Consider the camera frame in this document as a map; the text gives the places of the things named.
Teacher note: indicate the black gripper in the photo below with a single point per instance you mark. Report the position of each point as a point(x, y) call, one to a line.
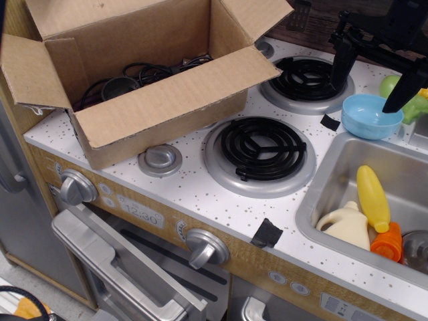
point(395, 41)

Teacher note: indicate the light blue plastic bowl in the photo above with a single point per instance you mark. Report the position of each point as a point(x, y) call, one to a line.
point(363, 116)

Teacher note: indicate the green toy vegetable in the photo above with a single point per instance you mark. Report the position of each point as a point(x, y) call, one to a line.
point(414, 108)

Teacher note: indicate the black tape piece rear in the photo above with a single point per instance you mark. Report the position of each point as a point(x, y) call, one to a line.
point(330, 123)

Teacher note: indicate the black tape piece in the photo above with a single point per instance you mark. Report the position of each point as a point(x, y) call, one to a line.
point(330, 123)
point(267, 235)

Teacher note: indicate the black rear stove burner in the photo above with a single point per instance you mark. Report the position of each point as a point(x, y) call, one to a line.
point(304, 87)

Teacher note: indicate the black stove burner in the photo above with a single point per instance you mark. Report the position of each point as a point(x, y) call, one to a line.
point(259, 157)
point(304, 87)

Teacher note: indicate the silver metal sink basin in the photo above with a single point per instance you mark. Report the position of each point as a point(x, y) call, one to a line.
point(403, 177)

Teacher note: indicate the silver rear stovetop knob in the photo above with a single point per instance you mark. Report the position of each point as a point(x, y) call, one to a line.
point(265, 48)

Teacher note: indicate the silver stovetop knob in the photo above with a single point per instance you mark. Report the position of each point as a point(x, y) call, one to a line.
point(160, 161)
point(265, 48)

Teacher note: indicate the yellow toy mustard bottle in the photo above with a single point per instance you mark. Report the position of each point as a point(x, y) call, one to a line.
point(372, 199)

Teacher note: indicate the black front stove burner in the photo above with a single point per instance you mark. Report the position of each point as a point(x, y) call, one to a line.
point(259, 157)

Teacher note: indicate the cream toy detergent jug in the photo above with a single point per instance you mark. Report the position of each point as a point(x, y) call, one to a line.
point(347, 224)

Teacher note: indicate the orange toy carrot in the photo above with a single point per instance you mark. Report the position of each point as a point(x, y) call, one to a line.
point(389, 244)

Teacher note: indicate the black tape piece front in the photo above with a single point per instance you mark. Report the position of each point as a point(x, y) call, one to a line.
point(267, 235)

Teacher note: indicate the brown cardboard box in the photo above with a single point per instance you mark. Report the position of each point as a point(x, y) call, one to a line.
point(133, 74)

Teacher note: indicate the silver right oven knob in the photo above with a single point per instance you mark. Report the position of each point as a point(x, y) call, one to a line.
point(205, 248)

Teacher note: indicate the silver oven knob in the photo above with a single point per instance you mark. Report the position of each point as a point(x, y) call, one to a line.
point(76, 188)
point(205, 248)

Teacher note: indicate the oven clock display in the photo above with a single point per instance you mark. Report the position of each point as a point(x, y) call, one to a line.
point(141, 211)

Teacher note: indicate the silver left oven knob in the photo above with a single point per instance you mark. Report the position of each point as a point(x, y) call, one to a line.
point(76, 188)

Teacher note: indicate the silver dishwasher handle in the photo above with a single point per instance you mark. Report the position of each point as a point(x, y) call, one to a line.
point(252, 309)

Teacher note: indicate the silver oven door handle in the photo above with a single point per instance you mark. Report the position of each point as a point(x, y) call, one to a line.
point(137, 288)

